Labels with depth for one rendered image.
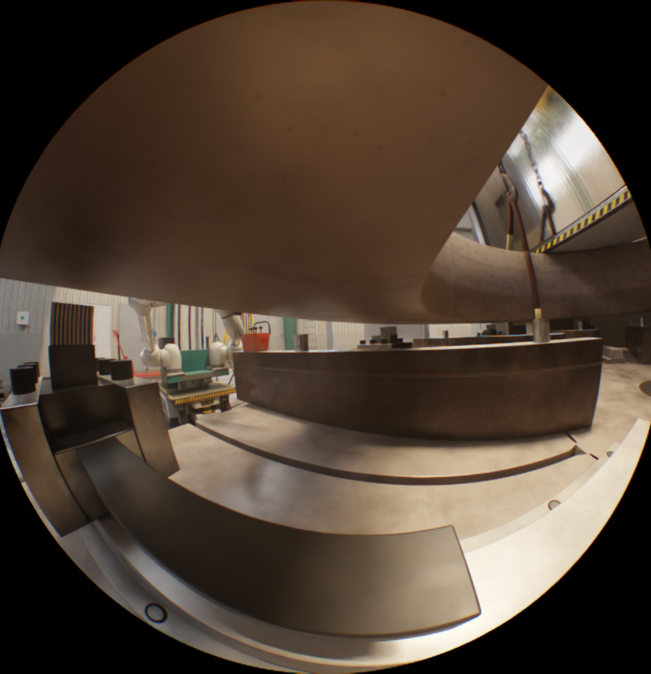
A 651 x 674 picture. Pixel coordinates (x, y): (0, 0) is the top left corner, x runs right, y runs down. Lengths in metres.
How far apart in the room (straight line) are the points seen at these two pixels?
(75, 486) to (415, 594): 0.44
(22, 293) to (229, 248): 7.19
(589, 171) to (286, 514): 3.58
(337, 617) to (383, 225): 0.30
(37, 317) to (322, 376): 7.06
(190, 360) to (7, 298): 6.43
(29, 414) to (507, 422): 1.21
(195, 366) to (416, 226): 2.06
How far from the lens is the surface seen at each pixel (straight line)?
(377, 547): 0.17
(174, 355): 1.87
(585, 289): 3.77
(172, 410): 2.06
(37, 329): 7.09
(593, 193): 3.17
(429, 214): 0.20
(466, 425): 0.87
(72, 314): 0.51
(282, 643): 0.29
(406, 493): 0.62
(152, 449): 0.48
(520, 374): 0.87
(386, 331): 1.93
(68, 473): 0.44
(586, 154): 3.30
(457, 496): 0.64
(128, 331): 7.38
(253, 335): 1.35
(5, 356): 7.28
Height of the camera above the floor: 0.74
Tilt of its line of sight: 1 degrees up
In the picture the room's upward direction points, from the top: 3 degrees counter-clockwise
